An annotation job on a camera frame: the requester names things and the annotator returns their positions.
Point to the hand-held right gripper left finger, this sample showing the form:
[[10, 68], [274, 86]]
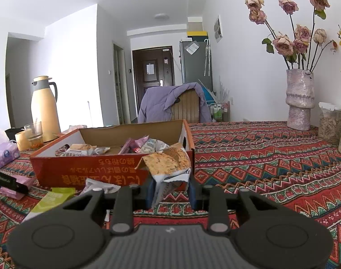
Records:
[[151, 193]]

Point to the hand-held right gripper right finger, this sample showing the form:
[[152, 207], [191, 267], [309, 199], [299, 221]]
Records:
[[191, 190]]

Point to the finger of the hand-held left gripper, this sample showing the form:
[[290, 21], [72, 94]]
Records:
[[21, 187]]

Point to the pink snack packet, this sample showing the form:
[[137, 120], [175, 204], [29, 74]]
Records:
[[129, 145], [21, 180]]

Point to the green snack packet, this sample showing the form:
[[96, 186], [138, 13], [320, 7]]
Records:
[[51, 201]]

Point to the yellow snack packet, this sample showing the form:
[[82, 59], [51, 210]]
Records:
[[167, 159]]

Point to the red cardboard box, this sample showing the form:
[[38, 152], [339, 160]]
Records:
[[111, 168]]

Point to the white barcode snack packet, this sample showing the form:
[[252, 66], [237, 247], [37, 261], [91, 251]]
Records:
[[156, 145]]

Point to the orange cookie snack packet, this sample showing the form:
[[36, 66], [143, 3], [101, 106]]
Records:
[[80, 148]]

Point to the purple tissue pack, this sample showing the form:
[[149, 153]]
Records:
[[3, 152]]

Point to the cream cup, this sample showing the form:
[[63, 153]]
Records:
[[21, 141]]

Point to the glass cup with tea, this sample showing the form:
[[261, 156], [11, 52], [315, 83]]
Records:
[[34, 136]]

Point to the crumpled silver snack packet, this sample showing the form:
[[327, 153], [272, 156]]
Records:
[[98, 186]]

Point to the cream thermos jug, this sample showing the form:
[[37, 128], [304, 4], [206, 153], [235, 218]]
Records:
[[44, 109]]

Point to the wooden chair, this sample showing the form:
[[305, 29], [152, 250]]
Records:
[[185, 108]]

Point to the storage rack with bottles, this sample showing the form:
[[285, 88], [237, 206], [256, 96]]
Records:
[[219, 110]]

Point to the purple jacket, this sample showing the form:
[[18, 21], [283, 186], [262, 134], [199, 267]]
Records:
[[170, 101]]

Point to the dark brown door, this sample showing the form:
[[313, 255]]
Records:
[[153, 72]]

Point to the grey fridge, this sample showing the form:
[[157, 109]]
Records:
[[194, 61]]

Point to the white umbrella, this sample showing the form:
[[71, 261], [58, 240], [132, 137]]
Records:
[[207, 56]]

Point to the pink textured vase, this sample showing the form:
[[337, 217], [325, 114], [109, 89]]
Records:
[[299, 98]]

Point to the clear food jar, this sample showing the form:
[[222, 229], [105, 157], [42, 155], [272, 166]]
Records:
[[330, 126]]

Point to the yellow box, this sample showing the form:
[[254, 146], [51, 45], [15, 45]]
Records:
[[197, 33]]

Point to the round ceiling lamp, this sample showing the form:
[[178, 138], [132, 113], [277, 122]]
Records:
[[162, 16]]

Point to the dried pink roses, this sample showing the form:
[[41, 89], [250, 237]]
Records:
[[293, 33]]

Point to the wall electric panel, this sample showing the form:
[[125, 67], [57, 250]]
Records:
[[218, 28]]

